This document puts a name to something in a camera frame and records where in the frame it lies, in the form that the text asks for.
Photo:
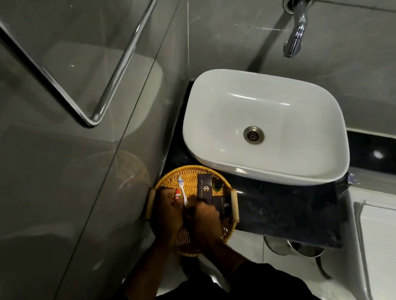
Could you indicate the chrome angle valve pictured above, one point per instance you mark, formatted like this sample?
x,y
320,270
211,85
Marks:
x,y
350,179

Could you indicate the chrome wall faucet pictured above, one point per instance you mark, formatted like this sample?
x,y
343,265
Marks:
x,y
297,26

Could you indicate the white toilet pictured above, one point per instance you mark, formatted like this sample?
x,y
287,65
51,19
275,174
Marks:
x,y
385,255

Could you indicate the small green-capped bottle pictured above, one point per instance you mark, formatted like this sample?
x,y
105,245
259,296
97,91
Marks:
x,y
218,184

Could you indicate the person's right fingers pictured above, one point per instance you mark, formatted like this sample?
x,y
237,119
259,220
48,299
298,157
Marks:
x,y
201,208

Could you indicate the chrome sink drain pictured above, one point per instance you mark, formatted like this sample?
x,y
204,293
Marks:
x,y
253,135

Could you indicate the tall dark amenity box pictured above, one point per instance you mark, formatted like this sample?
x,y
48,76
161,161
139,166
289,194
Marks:
x,y
205,187

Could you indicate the person's left fingers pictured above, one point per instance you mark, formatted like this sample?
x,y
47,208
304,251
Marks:
x,y
167,197

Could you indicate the person's left forearm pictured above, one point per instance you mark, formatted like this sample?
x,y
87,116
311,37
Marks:
x,y
149,277

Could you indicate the person's right hand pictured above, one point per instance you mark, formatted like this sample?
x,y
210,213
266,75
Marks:
x,y
205,228

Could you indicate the small red toothpaste tube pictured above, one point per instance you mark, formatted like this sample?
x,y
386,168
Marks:
x,y
177,193

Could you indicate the round wicker tray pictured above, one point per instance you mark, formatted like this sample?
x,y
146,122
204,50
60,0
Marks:
x,y
187,177

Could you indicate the person's left hand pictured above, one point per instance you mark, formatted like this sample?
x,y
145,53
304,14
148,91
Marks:
x,y
166,220

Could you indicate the white toothbrush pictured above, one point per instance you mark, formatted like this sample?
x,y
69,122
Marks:
x,y
182,189

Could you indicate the person's right forearm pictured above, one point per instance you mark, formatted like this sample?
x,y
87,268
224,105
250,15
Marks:
x,y
224,260

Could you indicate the white ceramic sink basin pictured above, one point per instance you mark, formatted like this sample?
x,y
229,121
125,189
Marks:
x,y
291,113

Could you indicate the small dark amenity box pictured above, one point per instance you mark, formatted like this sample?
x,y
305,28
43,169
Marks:
x,y
218,203

